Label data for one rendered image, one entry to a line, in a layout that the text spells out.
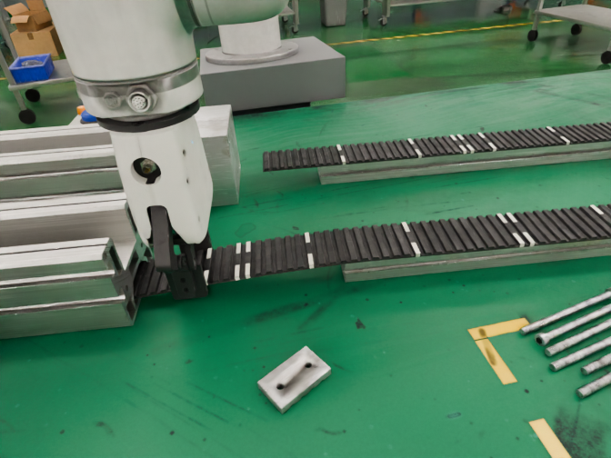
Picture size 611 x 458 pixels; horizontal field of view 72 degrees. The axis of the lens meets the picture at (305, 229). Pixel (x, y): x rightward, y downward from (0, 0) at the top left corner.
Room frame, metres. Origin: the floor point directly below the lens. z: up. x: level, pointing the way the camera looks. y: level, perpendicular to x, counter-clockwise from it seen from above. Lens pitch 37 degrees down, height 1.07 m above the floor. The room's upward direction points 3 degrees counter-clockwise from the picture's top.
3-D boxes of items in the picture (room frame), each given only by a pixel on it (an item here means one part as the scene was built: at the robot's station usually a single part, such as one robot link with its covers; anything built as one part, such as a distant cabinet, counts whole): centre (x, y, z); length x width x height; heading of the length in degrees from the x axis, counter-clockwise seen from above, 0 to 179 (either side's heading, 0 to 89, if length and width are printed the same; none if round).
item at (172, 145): (0.31, 0.11, 0.92); 0.10 x 0.07 x 0.11; 3
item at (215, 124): (0.51, 0.13, 0.83); 0.12 x 0.09 x 0.10; 3
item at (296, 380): (0.20, 0.02, 0.78); 0.05 x 0.03 x 0.01; 129
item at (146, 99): (0.31, 0.11, 0.98); 0.09 x 0.08 x 0.03; 3
